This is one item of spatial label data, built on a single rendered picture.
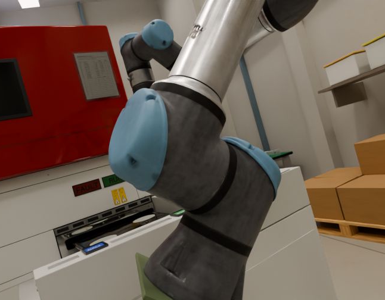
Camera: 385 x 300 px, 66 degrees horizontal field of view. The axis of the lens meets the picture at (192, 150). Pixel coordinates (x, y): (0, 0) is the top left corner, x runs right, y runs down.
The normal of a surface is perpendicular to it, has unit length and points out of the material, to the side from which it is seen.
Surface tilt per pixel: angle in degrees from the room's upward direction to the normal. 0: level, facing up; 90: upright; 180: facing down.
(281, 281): 90
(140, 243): 90
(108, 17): 90
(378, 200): 90
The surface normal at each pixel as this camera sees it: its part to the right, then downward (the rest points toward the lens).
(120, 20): 0.27, -0.07
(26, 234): 0.51, -0.15
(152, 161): 0.26, 0.41
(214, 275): 0.28, -0.37
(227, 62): 0.70, 0.10
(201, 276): 0.09, -0.47
